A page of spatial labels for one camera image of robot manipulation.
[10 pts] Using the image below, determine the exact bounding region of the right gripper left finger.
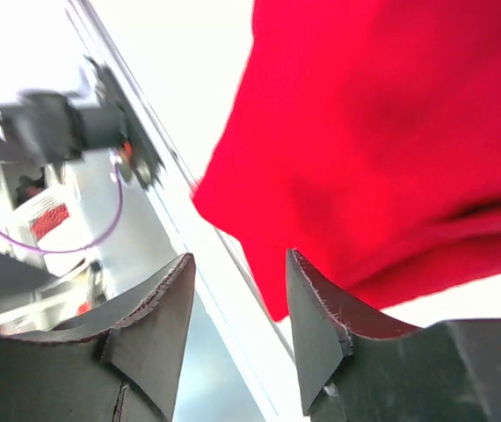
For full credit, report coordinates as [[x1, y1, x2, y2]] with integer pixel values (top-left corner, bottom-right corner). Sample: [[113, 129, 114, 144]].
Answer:
[[0, 253, 196, 421]]

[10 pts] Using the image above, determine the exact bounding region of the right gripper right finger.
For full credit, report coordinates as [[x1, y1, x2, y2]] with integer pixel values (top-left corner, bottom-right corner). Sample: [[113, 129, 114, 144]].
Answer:
[[287, 250, 501, 421]]

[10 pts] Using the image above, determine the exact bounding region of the red skirt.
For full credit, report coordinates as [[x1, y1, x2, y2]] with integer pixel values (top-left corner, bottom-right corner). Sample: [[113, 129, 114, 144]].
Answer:
[[192, 1, 501, 321]]

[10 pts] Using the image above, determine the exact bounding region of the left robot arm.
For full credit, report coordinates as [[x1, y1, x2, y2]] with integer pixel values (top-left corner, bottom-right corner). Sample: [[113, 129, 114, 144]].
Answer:
[[0, 58, 163, 188]]

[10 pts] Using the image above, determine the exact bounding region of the aluminium rail frame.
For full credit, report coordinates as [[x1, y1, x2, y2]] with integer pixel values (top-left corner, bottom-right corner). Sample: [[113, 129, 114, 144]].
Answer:
[[68, 1, 302, 421]]

